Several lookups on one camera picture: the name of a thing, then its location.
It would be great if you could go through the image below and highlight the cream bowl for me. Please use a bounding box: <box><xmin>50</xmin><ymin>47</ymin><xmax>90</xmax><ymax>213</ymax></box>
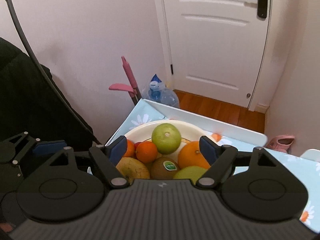
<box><xmin>124</xmin><ymin>120</ymin><xmax>213</xmax><ymax>180</ymax></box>

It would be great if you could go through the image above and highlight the small mandarin orange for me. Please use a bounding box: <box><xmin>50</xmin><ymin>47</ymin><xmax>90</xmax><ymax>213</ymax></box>
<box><xmin>122</xmin><ymin>139</ymin><xmax>136</xmax><ymax>158</ymax></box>

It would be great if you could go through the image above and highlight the large orange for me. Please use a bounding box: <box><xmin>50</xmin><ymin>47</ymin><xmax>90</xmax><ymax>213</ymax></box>
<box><xmin>178</xmin><ymin>141</ymin><xmax>212</xmax><ymax>170</ymax></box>

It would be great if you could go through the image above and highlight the green apple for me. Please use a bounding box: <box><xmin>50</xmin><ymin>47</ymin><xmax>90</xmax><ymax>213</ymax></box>
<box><xmin>173</xmin><ymin>166</ymin><xmax>209</xmax><ymax>182</ymax></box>

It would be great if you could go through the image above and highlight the brown kiwi with sticker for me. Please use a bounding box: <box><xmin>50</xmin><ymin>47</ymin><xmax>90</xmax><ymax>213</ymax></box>
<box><xmin>150</xmin><ymin>157</ymin><xmax>179</xmax><ymax>180</ymax></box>

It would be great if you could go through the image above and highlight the blue daisy tablecloth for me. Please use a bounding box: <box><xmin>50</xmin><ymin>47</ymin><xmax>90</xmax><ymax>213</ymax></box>
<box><xmin>105</xmin><ymin>99</ymin><xmax>320</xmax><ymax>233</ymax></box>

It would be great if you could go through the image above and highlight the white door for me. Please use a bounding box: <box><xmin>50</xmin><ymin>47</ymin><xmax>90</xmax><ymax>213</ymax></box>
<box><xmin>151</xmin><ymin>0</ymin><xmax>275</xmax><ymax>112</ymax></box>

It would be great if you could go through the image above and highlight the clear water jug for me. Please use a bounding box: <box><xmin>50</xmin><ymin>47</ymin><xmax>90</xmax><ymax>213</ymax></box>
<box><xmin>144</xmin><ymin>74</ymin><xmax>180</xmax><ymax>109</ymax></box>

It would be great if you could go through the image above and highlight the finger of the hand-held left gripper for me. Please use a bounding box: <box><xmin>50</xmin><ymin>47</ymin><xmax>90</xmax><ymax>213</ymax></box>
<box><xmin>0</xmin><ymin>131</ymin><xmax>68</xmax><ymax>166</ymax></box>

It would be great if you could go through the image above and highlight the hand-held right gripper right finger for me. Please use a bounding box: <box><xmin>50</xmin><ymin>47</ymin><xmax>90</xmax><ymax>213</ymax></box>
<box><xmin>195</xmin><ymin>135</ymin><xmax>272</xmax><ymax>188</ymax></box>

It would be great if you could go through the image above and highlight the green citrus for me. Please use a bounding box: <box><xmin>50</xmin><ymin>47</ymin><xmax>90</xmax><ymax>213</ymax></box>
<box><xmin>151</xmin><ymin>123</ymin><xmax>182</xmax><ymax>155</ymax></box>

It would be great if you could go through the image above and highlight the pink shoe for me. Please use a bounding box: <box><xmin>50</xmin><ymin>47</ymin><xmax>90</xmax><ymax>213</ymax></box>
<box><xmin>266</xmin><ymin>134</ymin><xmax>295</xmax><ymax>153</ymax></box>

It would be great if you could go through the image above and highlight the red yellow apple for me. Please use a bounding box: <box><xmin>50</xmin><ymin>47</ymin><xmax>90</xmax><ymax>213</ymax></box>
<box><xmin>116</xmin><ymin>157</ymin><xmax>150</xmax><ymax>184</ymax></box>

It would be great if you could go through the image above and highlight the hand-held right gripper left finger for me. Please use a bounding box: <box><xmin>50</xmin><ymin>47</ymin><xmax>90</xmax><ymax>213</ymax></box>
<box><xmin>50</xmin><ymin>135</ymin><xmax>128</xmax><ymax>188</ymax></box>

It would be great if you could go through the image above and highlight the white chair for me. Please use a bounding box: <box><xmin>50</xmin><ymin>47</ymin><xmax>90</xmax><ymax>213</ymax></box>
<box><xmin>300</xmin><ymin>149</ymin><xmax>320</xmax><ymax>163</ymax></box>
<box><xmin>142</xmin><ymin>99</ymin><xmax>267</xmax><ymax>146</ymax></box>

